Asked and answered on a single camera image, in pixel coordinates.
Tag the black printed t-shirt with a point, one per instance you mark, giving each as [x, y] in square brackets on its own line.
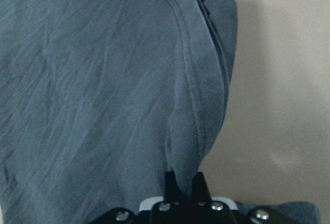
[100, 98]

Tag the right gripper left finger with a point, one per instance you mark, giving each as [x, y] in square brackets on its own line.
[172, 192]

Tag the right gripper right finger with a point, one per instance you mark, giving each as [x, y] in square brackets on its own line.
[200, 192]

